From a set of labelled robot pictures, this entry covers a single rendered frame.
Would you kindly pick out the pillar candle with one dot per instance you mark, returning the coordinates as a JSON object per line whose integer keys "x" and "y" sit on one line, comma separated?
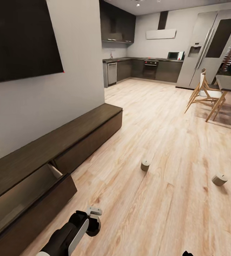
{"x": 145, "y": 165}
{"x": 97, "y": 230}
{"x": 219, "y": 179}

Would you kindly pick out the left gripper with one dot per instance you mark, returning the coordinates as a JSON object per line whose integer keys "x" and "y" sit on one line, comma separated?
{"x": 93, "y": 224}

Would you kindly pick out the wall mounted tv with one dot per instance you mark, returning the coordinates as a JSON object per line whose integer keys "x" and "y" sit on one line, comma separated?
{"x": 28, "y": 47}

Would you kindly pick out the fridge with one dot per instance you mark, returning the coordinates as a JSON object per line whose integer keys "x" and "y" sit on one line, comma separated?
{"x": 210, "y": 41}

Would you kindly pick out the oven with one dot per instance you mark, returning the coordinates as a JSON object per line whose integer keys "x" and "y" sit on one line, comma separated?
{"x": 150, "y": 67}

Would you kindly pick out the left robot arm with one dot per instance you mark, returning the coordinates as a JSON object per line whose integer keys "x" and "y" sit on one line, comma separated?
{"x": 63, "y": 241}

